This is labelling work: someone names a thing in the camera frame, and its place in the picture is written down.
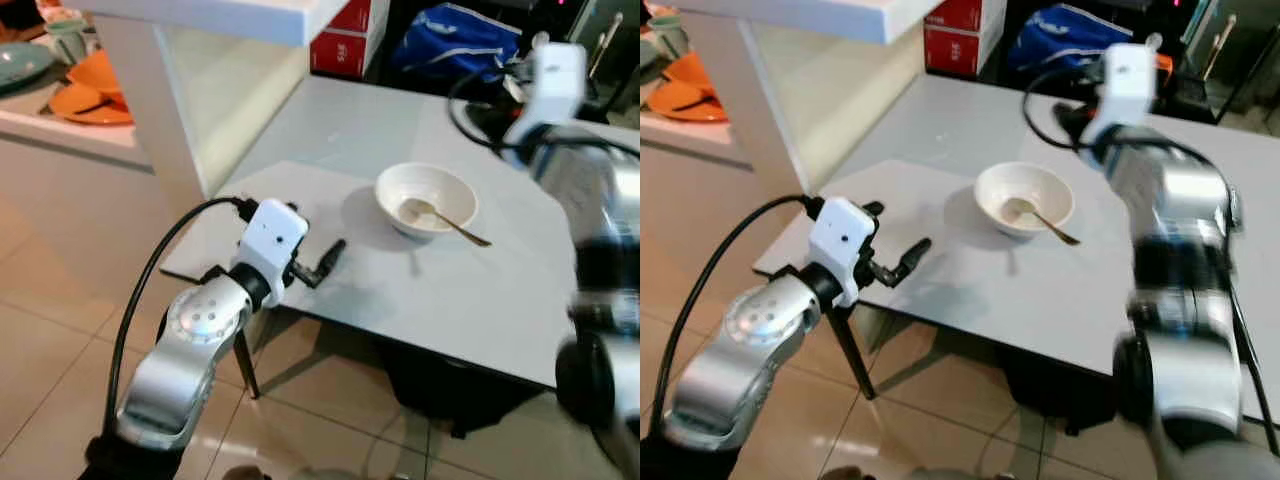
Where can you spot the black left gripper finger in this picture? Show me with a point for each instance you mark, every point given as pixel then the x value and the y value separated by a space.
pixel 915 255
pixel 332 255
pixel 873 208

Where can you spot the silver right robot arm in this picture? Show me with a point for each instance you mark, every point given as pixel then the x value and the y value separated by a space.
pixel 1180 200
pixel 600 190

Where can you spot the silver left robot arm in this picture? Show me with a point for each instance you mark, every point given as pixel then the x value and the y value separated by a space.
pixel 190 320
pixel 760 320

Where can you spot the white ceramic bowl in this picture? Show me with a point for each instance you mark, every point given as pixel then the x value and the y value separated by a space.
pixel 1045 185
pixel 450 185

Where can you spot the blue bag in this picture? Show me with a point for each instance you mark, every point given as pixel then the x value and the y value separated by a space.
pixel 450 45
pixel 1060 40

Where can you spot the black table leg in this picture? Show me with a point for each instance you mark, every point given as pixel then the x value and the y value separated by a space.
pixel 855 355
pixel 247 365

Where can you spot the small orange object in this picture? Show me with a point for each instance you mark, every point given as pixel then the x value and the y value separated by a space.
pixel 1162 62

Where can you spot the red and white cardboard box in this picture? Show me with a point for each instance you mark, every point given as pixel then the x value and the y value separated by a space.
pixel 955 35
pixel 345 40

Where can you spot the black bag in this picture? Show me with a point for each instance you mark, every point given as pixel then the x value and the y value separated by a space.
pixel 450 390
pixel 1060 390

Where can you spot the black utensil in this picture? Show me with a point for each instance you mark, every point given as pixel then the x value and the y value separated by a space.
pixel 688 102
pixel 90 104

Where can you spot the pale green mug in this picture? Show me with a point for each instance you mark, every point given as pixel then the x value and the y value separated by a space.
pixel 670 38
pixel 68 42

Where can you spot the orange plate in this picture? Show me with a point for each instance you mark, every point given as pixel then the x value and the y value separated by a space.
pixel 700 113
pixel 100 116

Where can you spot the orange bowl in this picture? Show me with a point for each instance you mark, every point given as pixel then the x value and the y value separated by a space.
pixel 695 72
pixel 100 72

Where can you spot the grey robot foot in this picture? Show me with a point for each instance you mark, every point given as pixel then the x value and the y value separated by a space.
pixel 245 474
pixel 848 474

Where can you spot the teal plate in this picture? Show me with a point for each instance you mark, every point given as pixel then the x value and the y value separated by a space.
pixel 20 65

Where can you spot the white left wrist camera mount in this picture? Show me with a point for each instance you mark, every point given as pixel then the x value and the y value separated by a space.
pixel 842 240
pixel 272 235

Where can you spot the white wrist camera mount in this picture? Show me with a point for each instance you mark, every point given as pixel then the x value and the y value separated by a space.
pixel 560 75
pixel 272 235
pixel 842 240
pixel 1128 75

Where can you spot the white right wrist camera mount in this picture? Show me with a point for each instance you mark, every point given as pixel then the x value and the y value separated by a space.
pixel 560 75
pixel 1128 75

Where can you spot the white partition frame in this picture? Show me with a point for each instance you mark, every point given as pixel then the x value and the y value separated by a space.
pixel 745 100
pixel 150 100

